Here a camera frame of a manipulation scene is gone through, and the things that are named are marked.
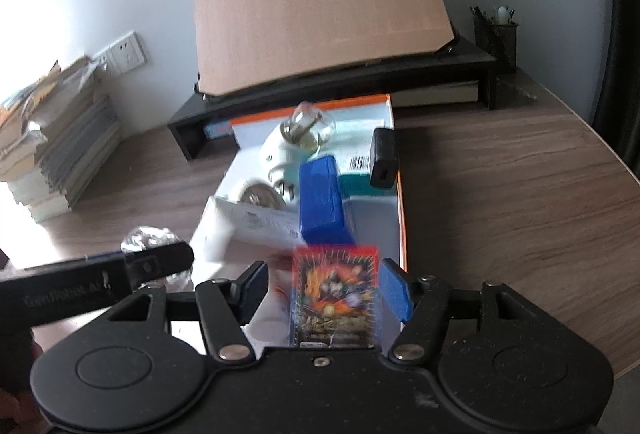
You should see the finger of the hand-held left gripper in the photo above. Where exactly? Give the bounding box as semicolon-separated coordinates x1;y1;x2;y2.
125;241;196;292

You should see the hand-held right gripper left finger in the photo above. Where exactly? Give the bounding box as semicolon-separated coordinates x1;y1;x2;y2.
102;260;271;362

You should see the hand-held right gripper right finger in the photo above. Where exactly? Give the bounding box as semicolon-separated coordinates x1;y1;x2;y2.
379;259;546;362

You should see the clear glass refill bottle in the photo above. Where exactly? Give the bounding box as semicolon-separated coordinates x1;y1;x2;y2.
120;225;195;294

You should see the colourful card pack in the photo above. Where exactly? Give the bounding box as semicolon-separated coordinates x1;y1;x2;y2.
290;244;382;350

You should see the small white box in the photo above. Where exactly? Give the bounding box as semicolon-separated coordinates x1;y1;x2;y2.
207;195;303;247

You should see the orange white cardboard box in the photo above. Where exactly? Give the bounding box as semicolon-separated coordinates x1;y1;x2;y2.
192;94;408;345

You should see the blue plastic box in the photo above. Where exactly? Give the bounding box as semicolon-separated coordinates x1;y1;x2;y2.
298;155;357;245

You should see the teal white bandage box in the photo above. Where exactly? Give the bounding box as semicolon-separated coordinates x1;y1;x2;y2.
327;116;393;199

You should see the black charger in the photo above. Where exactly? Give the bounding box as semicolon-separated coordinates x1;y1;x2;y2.
369;127;401;190

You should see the green-dot white mosquito vaporizer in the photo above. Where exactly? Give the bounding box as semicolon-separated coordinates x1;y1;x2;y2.
261;101;337;205

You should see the stack of books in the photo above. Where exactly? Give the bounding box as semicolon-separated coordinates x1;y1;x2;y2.
0;56;123;222

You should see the blue white flat box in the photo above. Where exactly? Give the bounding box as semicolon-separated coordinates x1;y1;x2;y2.
204;119;236;140

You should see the book with pale pages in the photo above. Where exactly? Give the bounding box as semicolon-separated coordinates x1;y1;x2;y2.
395;81;480;109

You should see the black monitor stand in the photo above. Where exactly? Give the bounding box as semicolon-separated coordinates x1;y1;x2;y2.
167;36;498;162

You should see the black mesh pen holder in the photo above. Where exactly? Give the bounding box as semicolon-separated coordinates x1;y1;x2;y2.
472;21;518;75

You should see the brown cardboard sheet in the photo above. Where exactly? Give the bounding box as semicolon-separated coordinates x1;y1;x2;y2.
192;0;456;99

